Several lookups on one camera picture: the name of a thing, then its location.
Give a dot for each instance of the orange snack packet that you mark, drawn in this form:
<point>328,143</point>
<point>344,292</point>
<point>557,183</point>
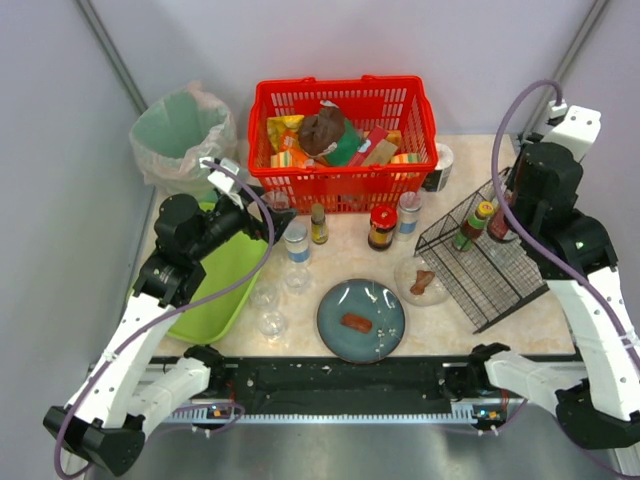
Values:
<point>289,143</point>

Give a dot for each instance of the brown paper bag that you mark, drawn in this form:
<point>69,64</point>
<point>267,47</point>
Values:
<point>320,133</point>

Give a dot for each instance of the yellow cap sauce bottle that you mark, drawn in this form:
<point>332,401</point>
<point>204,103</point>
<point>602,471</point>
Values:
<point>473,227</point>

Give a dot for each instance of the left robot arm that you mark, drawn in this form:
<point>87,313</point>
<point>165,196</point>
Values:
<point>107,422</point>

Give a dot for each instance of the red plastic shopping basket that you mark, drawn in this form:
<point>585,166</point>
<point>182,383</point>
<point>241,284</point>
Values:
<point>398,104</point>

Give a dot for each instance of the brown rib bone piece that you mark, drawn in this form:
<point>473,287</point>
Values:
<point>423,279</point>

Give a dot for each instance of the clear glass oval dish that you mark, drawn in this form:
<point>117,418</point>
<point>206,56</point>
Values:
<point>405,275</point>

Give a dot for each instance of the silver lid jar right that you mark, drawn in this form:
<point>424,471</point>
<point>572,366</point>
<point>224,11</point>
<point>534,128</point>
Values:
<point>408,209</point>

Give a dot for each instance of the red lid sauce jar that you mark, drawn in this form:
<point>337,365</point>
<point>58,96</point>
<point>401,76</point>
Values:
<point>383,221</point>

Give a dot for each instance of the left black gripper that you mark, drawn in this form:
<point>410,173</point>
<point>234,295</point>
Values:
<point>261,220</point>

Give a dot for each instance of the silver lid jar blue label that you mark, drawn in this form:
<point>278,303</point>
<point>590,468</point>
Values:
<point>297,242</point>

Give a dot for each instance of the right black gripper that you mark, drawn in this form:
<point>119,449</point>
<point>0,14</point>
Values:
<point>513,187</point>

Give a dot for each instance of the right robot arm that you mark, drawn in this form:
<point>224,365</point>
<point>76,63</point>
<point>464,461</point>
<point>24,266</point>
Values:
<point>598,406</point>

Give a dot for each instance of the brown meat piece on plate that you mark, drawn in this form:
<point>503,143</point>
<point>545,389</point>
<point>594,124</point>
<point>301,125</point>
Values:
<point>357,323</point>

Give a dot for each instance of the red carton box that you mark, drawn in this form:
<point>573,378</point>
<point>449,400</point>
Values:
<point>371,140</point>

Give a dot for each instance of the blue ceramic plate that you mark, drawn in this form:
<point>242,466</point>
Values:
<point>367,298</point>

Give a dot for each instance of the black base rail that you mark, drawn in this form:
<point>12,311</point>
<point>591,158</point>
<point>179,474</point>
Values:
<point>331,390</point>

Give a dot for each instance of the black wire rack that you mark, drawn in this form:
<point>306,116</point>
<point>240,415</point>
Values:
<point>489,281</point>

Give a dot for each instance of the white paper cup roll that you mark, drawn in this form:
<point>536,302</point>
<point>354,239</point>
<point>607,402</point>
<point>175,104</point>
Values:
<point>438,178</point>

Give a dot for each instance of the green bin with plastic liner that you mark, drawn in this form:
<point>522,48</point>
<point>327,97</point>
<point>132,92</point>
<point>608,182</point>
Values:
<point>170,137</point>

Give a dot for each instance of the striped sponge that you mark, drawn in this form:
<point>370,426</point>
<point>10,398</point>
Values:
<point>405,158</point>
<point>281,160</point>

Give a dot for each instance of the tall clear jar foil lid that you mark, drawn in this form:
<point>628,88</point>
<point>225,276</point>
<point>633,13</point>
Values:
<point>277,200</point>

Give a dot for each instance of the dark vinegar bottle black cap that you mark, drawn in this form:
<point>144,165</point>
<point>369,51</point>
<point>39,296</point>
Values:
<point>497,228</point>

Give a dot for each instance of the yellow snack packet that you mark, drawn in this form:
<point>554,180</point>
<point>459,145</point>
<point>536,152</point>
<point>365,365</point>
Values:
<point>276,126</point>

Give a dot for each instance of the striped sponge left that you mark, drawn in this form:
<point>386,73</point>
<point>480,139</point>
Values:
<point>281,160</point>

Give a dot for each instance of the striped sponge right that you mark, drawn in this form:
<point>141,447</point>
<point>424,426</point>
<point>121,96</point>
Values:
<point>405,158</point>

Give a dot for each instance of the green snack bag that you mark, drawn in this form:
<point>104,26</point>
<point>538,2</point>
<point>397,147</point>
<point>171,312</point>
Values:
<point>345,148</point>

